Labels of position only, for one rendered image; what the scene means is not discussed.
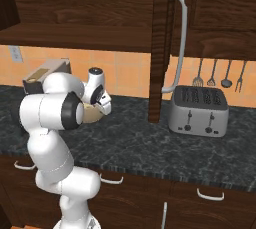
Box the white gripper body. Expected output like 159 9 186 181
98 89 113 116

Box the wide dark wooden cabinet door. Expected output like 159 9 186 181
0 0 156 53

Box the beige and brown box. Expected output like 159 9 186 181
22 58 73 96

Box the dark wooden drawer front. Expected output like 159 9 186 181
0 154 43 191
94 168 173 206
170 180 256 215

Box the silver four-slot toaster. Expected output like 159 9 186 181
167 84 231 138

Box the hanging slotted spatula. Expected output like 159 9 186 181
206 58 219 88

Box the dark wooden cupboard door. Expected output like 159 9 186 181
88 196 168 229
165 202 256 229

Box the hanging metal ladle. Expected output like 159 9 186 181
220 59 234 89

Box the hanging metal fork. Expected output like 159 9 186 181
234 60 249 94

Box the white drawer handle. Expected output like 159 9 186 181
196 187 226 202
13 160 37 171
98 173 125 186

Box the dark wooden door with handle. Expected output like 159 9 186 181
148 0 179 124

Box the long white cabinet handle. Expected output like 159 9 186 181
161 0 189 94

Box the grey wall socket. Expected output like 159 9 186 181
8 45 24 63

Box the white upright cupboard handle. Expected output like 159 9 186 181
160 201 168 229

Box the dark brown wall cabinet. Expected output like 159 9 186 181
0 0 22 31

